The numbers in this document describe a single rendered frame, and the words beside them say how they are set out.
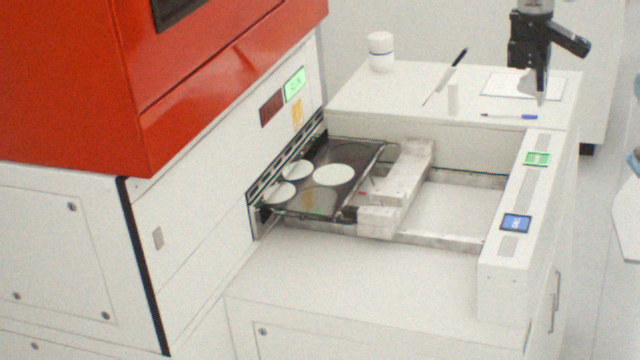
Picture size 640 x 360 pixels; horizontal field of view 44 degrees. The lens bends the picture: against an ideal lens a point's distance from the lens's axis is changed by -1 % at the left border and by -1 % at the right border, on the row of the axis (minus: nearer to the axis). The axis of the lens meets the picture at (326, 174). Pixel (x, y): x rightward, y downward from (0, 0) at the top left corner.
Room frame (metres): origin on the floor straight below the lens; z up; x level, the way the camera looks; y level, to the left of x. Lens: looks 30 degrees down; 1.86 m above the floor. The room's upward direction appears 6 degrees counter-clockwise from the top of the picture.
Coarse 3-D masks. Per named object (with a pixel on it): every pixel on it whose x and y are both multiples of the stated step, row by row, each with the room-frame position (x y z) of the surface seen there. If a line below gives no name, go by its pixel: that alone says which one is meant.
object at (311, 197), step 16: (320, 144) 1.83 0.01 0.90; (336, 144) 1.81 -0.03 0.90; (352, 144) 1.81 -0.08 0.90; (368, 144) 1.79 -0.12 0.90; (320, 160) 1.74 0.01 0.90; (336, 160) 1.73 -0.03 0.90; (352, 160) 1.72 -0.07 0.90; (368, 160) 1.71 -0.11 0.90; (304, 176) 1.67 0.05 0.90; (352, 176) 1.64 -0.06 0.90; (304, 192) 1.60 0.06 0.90; (320, 192) 1.59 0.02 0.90; (336, 192) 1.58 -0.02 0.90; (272, 208) 1.54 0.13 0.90; (288, 208) 1.53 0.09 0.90; (304, 208) 1.53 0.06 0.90; (320, 208) 1.52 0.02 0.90; (336, 208) 1.51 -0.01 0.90
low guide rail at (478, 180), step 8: (376, 168) 1.77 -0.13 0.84; (384, 168) 1.76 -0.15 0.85; (432, 176) 1.70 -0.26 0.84; (440, 176) 1.70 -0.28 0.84; (448, 176) 1.69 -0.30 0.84; (456, 176) 1.68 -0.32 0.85; (464, 176) 1.67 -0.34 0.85; (472, 176) 1.66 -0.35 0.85; (480, 176) 1.66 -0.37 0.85; (488, 176) 1.65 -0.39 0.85; (496, 176) 1.65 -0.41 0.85; (504, 176) 1.65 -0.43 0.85; (456, 184) 1.68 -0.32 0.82; (464, 184) 1.67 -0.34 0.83; (472, 184) 1.66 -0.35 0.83; (480, 184) 1.65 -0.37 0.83; (488, 184) 1.64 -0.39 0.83; (496, 184) 1.64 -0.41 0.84; (504, 184) 1.63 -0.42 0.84
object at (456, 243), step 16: (288, 224) 1.58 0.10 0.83; (304, 224) 1.56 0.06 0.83; (320, 224) 1.54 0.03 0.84; (336, 224) 1.52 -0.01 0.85; (352, 224) 1.51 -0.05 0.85; (384, 240) 1.48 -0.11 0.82; (400, 240) 1.46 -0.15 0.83; (416, 240) 1.44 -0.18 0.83; (432, 240) 1.43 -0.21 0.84; (448, 240) 1.41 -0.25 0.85; (464, 240) 1.40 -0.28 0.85; (480, 240) 1.40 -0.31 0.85
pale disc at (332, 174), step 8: (320, 168) 1.70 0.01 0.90; (328, 168) 1.70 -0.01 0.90; (336, 168) 1.69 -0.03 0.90; (344, 168) 1.69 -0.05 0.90; (320, 176) 1.66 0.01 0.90; (328, 176) 1.66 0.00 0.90; (336, 176) 1.65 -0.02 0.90; (344, 176) 1.65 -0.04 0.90; (328, 184) 1.62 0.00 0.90; (336, 184) 1.62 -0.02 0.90
